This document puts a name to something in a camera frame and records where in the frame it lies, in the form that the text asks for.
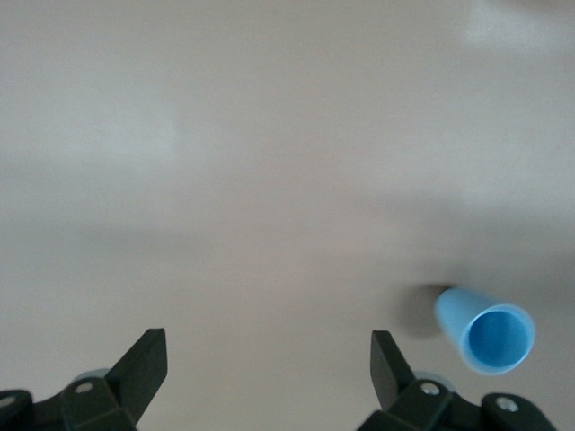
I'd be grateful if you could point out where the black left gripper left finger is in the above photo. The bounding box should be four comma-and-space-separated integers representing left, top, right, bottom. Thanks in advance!
0, 328, 169, 431

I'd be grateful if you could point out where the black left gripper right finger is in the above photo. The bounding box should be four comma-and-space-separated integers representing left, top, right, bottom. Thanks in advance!
369, 330, 559, 431

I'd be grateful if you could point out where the blue cup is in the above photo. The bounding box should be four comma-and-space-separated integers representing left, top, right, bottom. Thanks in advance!
432, 286, 537, 377

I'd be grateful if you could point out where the brown table cover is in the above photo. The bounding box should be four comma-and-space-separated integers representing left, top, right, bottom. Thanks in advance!
0, 0, 575, 431

